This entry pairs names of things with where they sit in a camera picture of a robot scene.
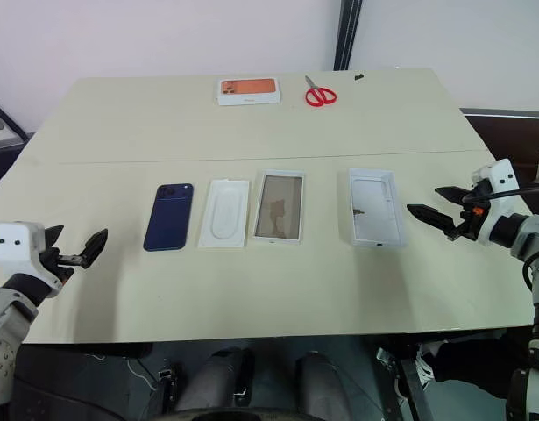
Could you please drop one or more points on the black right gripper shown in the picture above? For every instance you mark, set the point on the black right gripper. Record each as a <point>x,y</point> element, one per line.
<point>470,223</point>

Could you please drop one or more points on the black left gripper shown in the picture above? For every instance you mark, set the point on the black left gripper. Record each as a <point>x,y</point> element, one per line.
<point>61,263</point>

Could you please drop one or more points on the white phone box lid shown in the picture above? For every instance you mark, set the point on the white phone box lid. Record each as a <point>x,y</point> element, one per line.
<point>376,210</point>

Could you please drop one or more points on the dark blue smartphone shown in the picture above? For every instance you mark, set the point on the dark blue smartphone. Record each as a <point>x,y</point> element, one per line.
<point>168,219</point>

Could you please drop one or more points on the white moulded tray insert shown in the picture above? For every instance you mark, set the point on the white moulded tray insert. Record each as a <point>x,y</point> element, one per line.
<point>224,215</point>

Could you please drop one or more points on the white phone box base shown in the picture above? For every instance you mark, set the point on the white phone box base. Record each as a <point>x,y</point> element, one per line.
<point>278,206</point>

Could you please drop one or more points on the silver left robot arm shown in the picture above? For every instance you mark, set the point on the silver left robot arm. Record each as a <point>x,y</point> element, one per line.
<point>6,324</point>

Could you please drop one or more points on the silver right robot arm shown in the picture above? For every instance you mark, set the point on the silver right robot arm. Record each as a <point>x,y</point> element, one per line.
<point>532,237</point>

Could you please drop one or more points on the orange print phone box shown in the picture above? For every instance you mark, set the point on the orange print phone box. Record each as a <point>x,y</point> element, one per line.
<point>249,90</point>

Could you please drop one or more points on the dark framed case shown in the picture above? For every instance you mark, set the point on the dark framed case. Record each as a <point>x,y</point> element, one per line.
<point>4,127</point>

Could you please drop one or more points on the small black clip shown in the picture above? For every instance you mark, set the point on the small black clip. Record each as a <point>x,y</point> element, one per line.
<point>359,77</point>

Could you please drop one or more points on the white sneaker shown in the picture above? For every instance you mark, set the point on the white sneaker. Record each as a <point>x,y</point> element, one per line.
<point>426,364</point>

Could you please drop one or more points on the dark rounded shape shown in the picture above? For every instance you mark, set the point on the dark rounded shape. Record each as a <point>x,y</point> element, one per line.
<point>216,377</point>

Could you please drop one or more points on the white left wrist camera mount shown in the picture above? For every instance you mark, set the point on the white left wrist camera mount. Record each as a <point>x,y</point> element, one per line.
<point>19,245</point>

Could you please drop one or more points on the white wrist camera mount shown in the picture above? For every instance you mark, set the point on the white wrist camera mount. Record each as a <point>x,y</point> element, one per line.
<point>19,245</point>
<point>499,180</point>

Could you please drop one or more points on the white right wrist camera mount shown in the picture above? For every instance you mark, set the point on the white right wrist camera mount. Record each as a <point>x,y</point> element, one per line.
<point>499,180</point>

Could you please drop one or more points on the dark vertical frame post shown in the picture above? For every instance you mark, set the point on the dark vertical frame post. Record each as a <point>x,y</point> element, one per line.
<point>348,33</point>

